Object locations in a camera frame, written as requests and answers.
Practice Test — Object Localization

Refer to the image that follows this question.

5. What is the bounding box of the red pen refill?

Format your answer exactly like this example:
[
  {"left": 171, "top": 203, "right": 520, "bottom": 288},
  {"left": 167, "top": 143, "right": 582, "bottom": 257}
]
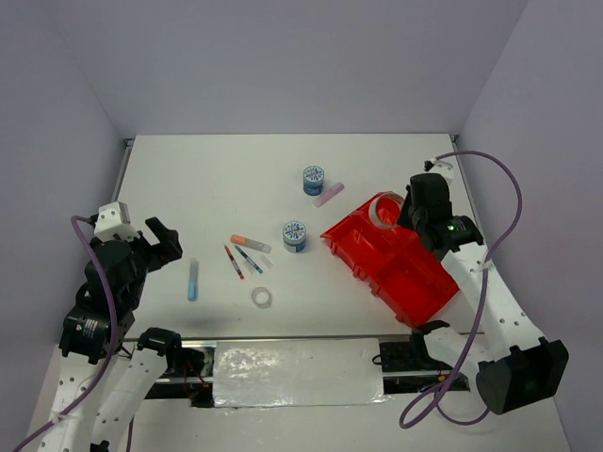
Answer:
[{"left": 223, "top": 245, "right": 244, "bottom": 280}]

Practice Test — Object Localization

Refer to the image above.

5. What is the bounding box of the clear pen cap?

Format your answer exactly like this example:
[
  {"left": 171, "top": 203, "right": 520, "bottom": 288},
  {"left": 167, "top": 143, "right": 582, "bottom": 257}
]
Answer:
[{"left": 261, "top": 254, "right": 273, "bottom": 268}]

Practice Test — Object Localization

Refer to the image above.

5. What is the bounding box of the small clear tape roll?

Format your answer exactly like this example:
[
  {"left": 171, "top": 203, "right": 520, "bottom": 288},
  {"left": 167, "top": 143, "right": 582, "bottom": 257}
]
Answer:
[{"left": 251, "top": 287, "right": 273, "bottom": 309}]

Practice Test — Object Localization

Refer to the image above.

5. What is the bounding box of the large clear tape roll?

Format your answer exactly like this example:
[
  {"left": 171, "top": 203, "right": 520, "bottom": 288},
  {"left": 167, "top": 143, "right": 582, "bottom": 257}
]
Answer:
[{"left": 368, "top": 191, "right": 404, "bottom": 230}]

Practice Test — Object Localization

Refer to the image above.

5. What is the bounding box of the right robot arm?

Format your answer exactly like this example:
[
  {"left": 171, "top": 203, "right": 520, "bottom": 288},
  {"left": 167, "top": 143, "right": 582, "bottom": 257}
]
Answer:
[{"left": 398, "top": 173, "right": 569, "bottom": 415}]

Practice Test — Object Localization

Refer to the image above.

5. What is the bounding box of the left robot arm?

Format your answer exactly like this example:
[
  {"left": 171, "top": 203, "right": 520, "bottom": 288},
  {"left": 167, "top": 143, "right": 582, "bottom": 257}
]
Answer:
[{"left": 33, "top": 213, "right": 185, "bottom": 451}]

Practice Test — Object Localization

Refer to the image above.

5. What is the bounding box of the blue highlighter pen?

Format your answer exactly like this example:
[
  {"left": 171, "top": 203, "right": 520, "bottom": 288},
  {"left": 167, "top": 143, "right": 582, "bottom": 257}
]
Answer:
[{"left": 187, "top": 258, "right": 199, "bottom": 301}]

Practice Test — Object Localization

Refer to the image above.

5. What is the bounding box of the orange capped lead case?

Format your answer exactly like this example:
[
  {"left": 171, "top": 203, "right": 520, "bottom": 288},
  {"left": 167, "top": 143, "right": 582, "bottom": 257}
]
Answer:
[{"left": 230, "top": 234, "right": 271, "bottom": 253}]

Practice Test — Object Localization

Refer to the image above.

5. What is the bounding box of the red plastic bin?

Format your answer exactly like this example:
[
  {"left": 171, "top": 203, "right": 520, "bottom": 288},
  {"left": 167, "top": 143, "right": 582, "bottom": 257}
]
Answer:
[{"left": 321, "top": 192, "right": 459, "bottom": 328}]

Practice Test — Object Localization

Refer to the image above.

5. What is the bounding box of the blue pen refill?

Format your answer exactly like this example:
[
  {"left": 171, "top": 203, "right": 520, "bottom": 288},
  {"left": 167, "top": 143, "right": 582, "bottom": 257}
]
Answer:
[{"left": 234, "top": 245, "right": 263, "bottom": 274}]

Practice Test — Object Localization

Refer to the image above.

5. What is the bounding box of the pink eraser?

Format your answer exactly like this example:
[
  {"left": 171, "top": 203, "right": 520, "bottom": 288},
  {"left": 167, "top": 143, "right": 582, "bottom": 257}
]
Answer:
[{"left": 313, "top": 182, "right": 345, "bottom": 208}]

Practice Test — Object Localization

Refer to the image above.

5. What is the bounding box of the far blue tape stack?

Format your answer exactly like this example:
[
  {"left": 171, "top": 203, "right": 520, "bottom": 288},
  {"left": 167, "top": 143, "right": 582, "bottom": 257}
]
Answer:
[{"left": 302, "top": 165, "right": 325, "bottom": 196}]

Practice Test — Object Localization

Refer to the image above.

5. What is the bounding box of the blue tape stack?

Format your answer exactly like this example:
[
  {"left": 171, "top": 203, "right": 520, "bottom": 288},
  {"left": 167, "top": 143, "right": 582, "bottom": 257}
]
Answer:
[
  {"left": 282, "top": 220, "right": 307, "bottom": 253},
  {"left": 302, "top": 165, "right": 325, "bottom": 196}
]

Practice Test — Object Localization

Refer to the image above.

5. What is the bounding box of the near blue tape stack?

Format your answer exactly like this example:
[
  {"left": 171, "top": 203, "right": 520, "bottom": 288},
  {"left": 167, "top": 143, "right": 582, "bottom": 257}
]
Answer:
[{"left": 282, "top": 220, "right": 307, "bottom": 253}]

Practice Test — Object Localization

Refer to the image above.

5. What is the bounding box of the silver foil base cover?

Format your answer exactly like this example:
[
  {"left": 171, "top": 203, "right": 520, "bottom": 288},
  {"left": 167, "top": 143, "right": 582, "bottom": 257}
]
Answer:
[{"left": 212, "top": 338, "right": 386, "bottom": 409}]

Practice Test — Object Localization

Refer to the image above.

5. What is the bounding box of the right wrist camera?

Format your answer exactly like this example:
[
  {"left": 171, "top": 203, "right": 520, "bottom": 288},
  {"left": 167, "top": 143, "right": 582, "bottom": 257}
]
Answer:
[{"left": 424, "top": 158, "right": 455, "bottom": 186}]

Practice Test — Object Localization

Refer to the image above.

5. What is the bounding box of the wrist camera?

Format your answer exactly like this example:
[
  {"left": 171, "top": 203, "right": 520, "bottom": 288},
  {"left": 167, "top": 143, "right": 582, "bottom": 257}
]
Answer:
[
  {"left": 94, "top": 202, "right": 138, "bottom": 242},
  {"left": 424, "top": 158, "right": 455, "bottom": 186}
]

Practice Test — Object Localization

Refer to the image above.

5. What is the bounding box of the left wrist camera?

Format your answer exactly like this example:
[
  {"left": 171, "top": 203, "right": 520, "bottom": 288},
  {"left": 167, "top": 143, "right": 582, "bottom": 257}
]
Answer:
[{"left": 94, "top": 202, "right": 138, "bottom": 242}]

